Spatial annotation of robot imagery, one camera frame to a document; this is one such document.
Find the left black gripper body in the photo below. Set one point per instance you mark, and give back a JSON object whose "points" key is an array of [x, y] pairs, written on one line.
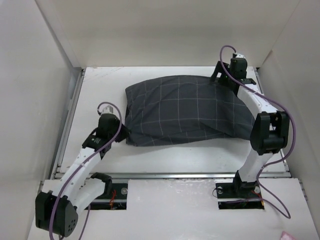
{"points": [[122, 135]]}

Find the dark grey checked pillowcase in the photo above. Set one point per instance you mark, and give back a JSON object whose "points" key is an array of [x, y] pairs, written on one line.
{"points": [[180, 109]]}

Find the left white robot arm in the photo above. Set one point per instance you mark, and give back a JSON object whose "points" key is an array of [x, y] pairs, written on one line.
{"points": [[57, 211]]}

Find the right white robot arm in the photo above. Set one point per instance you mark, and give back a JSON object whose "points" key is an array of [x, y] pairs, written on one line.
{"points": [[270, 131]]}

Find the pink object in corner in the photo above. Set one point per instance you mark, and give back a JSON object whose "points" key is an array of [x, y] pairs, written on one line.
{"points": [[286, 236]]}

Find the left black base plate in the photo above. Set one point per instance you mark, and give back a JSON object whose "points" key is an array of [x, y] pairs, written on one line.
{"points": [[113, 199]]}

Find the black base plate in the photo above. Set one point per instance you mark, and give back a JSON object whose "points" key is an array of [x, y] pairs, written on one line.
{"points": [[113, 199], [230, 198]]}

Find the aluminium rail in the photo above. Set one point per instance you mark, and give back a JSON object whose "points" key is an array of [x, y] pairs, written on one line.
{"points": [[226, 175]]}

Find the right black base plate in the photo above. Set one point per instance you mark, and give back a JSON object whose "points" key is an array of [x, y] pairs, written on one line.
{"points": [[230, 198]]}

